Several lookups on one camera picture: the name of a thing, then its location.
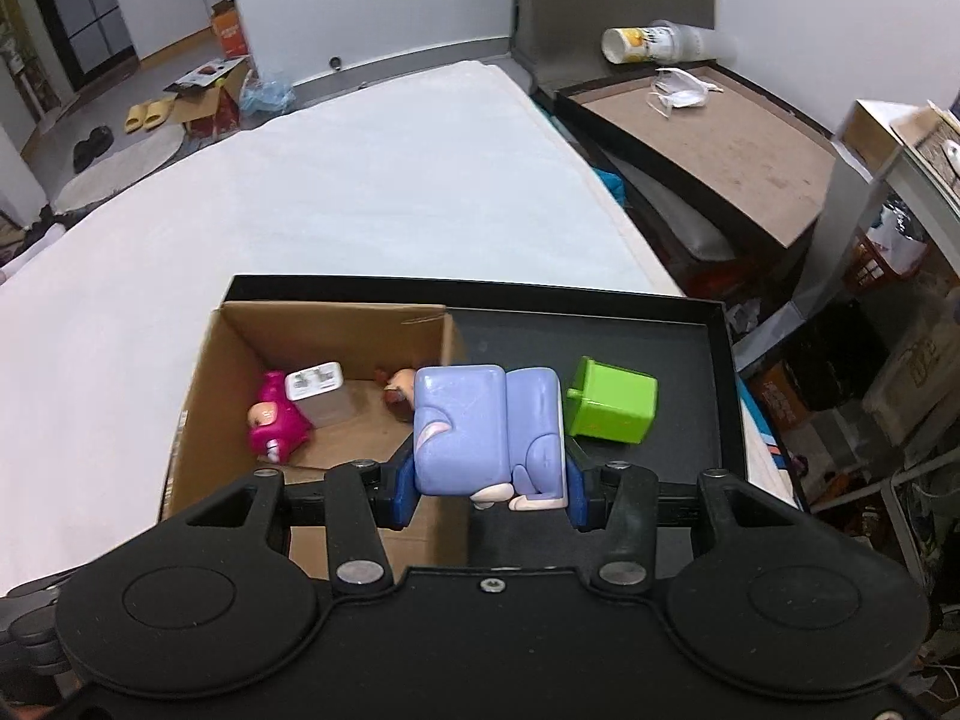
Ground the cardboard box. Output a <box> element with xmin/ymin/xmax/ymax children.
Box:
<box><xmin>159</xmin><ymin>301</ymin><xmax>470</xmax><ymax>578</ymax></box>

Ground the magenta pig toy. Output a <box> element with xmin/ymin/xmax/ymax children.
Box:
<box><xmin>249</xmin><ymin>371</ymin><xmax>316</xmax><ymax>464</ymax></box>

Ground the grey round rug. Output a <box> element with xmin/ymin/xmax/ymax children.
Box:
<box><xmin>56</xmin><ymin>120</ymin><xmax>185</xmax><ymax>211</ymax></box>

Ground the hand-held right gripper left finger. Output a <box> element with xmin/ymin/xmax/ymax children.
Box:
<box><xmin>161</xmin><ymin>450</ymin><xmax>421</xmax><ymax>590</ymax></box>

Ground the purple block toy figure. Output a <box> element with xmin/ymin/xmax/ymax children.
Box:
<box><xmin>412</xmin><ymin>364</ymin><xmax>569</xmax><ymax>512</ymax></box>

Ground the blue plastic bag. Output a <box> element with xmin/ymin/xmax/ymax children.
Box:
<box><xmin>240</xmin><ymin>71</ymin><xmax>297</xmax><ymax>117</ymax></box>

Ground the brown topped black tray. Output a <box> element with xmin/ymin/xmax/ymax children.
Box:
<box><xmin>553</xmin><ymin>62</ymin><xmax>841</xmax><ymax>271</ymax></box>

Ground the yellow white paper cup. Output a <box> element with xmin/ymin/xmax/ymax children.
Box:
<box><xmin>602</xmin><ymin>26</ymin><xmax>653</xmax><ymax>65</ymax></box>

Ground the orange printed box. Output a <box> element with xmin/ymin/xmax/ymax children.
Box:
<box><xmin>210</xmin><ymin>0</ymin><xmax>250</xmax><ymax>59</ymax></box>

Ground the green toy house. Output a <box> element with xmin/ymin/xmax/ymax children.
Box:
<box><xmin>564</xmin><ymin>356</ymin><xmax>659</xmax><ymax>445</ymax></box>

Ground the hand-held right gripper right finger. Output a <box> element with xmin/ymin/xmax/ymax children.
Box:
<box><xmin>566</xmin><ymin>457</ymin><xmax>822</xmax><ymax>593</ymax></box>

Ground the small doll figurine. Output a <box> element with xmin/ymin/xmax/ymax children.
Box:
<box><xmin>373</xmin><ymin>367</ymin><xmax>418</xmax><ymax>421</ymax></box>

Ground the white charger plug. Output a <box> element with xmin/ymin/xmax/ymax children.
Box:
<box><xmin>285</xmin><ymin>361</ymin><xmax>353</xmax><ymax>428</ymax></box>

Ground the white face mask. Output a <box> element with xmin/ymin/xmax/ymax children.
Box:
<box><xmin>649</xmin><ymin>67</ymin><xmax>725</xmax><ymax>121</ymax></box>

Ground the black shallow tray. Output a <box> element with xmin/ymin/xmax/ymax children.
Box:
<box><xmin>225</xmin><ymin>275</ymin><xmax>751</xmax><ymax>567</ymax></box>

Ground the open carton on floor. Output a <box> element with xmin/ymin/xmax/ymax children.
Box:
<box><xmin>165</xmin><ymin>60</ymin><xmax>248</xmax><ymax>137</ymax></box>

